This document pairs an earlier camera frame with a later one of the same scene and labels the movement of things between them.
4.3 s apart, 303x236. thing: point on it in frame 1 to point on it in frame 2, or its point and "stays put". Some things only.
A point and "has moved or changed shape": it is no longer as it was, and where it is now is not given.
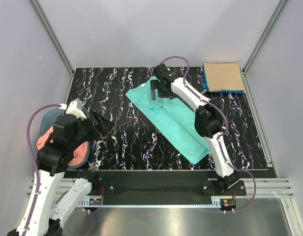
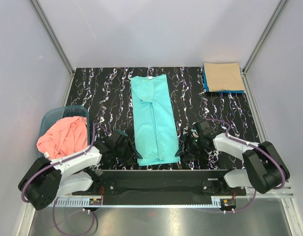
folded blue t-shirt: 206,86 stays put
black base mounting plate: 164,185 stays put
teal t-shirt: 173,119 has moved or changed shape
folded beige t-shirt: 225,76 stays put
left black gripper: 106,124 to 132,153
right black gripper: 160,94 to 192,155
